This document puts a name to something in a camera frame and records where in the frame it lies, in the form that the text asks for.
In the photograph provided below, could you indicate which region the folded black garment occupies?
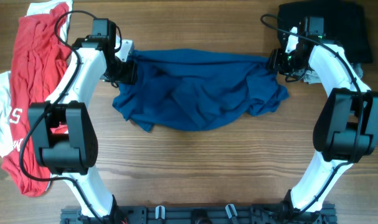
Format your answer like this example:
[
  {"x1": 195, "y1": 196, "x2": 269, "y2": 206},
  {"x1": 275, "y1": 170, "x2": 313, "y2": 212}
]
[{"x1": 278, "y1": 0, "x2": 373, "y2": 63}]

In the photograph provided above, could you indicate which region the red t-shirt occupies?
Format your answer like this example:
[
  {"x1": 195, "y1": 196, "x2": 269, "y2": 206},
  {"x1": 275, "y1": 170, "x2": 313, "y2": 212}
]
[{"x1": 2, "y1": 2, "x2": 71, "y2": 197}]

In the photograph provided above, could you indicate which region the folded grey garment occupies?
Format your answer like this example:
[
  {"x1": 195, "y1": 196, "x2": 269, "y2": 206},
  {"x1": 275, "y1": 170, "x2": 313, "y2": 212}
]
[{"x1": 293, "y1": 63, "x2": 363, "y2": 84}]

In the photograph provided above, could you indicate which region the white t-shirt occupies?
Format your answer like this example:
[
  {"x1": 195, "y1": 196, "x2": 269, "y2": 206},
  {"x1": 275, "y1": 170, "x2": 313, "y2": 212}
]
[{"x1": 0, "y1": 0, "x2": 73, "y2": 157}]

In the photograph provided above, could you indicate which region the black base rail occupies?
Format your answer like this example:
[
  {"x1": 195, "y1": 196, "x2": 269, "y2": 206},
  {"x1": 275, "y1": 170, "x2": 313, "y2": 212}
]
[{"x1": 60, "y1": 197, "x2": 337, "y2": 224}]

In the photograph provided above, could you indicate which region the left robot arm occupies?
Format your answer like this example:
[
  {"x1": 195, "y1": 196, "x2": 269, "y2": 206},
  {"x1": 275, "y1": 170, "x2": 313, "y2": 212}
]
[{"x1": 26, "y1": 17, "x2": 137, "y2": 223}]

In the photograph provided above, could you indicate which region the blue t-shirt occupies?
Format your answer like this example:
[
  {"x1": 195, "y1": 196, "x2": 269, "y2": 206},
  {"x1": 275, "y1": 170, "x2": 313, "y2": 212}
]
[{"x1": 112, "y1": 49, "x2": 289, "y2": 132}]

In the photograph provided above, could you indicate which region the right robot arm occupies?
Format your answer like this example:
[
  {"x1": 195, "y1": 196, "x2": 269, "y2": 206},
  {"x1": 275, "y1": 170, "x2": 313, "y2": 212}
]
[{"x1": 268, "y1": 16, "x2": 378, "y2": 221}]

